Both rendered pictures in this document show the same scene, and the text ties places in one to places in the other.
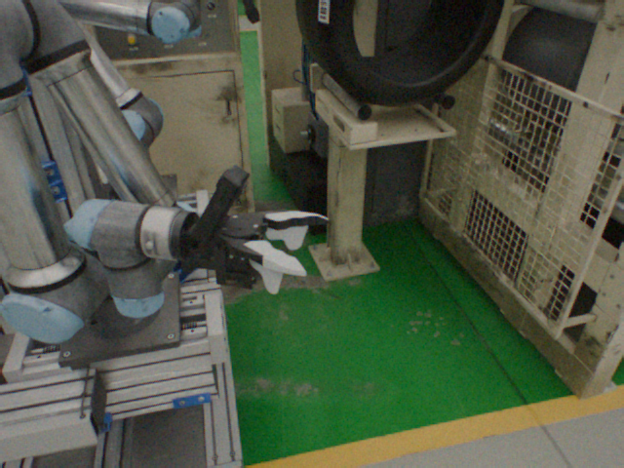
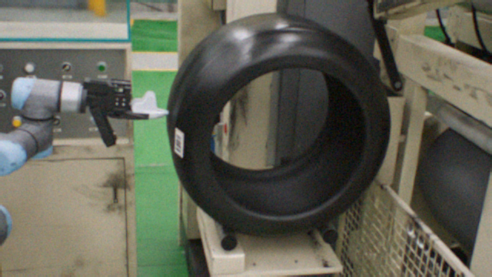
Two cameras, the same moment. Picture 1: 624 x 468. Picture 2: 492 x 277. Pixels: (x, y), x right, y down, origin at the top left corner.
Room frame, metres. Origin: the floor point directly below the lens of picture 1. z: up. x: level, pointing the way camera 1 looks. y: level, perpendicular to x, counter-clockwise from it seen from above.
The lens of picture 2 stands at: (0.09, -0.31, 1.72)
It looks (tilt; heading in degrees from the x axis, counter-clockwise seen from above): 21 degrees down; 5
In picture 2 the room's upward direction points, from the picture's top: 3 degrees clockwise
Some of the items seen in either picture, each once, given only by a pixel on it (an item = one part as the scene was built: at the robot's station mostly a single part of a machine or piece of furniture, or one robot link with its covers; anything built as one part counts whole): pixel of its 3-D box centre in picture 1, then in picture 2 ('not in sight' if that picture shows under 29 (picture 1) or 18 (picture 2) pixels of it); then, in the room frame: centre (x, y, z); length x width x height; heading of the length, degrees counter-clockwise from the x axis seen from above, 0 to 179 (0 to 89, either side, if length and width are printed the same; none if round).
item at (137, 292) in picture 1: (139, 273); not in sight; (0.61, 0.28, 0.94); 0.11 x 0.08 x 0.11; 168
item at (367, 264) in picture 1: (342, 255); not in sight; (1.85, -0.14, 0.02); 0.27 x 0.27 x 0.04; 17
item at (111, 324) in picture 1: (118, 293); not in sight; (0.75, 0.40, 0.77); 0.15 x 0.15 x 0.10
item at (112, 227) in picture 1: (119, 228); not in sight; (0.59, 0.28, 1.04); 0.11 x 0.08 x 0.09; 78
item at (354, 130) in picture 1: (343, 113); (218, 231); (1.57, -0.10, 0.83); 0.36 x 0.09 x 0.06; 17
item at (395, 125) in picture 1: (381, 119); (264, 238); (1.62, -0.23, 0.80); 0.37 x 0.36 x 0.02; 107
